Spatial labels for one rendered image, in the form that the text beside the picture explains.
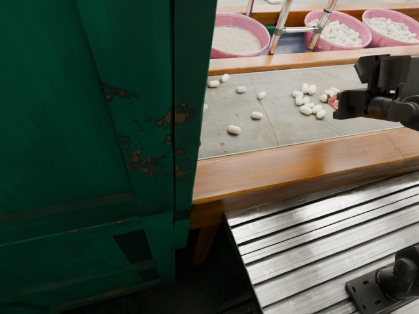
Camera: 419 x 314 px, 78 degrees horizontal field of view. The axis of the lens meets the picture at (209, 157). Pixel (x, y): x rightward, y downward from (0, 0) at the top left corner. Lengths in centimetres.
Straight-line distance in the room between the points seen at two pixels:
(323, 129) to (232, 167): 32
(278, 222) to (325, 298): 18
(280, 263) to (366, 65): 47
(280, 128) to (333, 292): 42
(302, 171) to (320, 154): 8
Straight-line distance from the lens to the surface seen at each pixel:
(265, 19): 123
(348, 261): 73
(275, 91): 86
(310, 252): 69
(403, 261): 64
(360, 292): 71
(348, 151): 76
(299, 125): 79
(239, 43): 104
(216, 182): 58
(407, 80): 61
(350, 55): 111
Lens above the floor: 127
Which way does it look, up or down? 55 degrees down
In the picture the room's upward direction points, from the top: 11 degrees clockwise
